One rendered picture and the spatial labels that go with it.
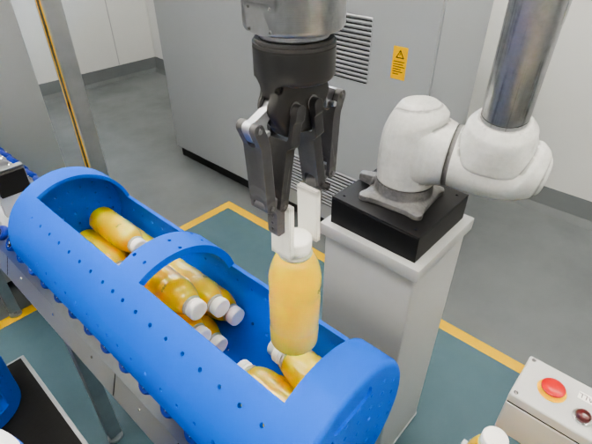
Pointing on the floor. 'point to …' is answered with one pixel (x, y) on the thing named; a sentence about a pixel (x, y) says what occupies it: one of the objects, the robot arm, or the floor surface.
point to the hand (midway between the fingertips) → (296, 222)
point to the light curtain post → (71, 82)
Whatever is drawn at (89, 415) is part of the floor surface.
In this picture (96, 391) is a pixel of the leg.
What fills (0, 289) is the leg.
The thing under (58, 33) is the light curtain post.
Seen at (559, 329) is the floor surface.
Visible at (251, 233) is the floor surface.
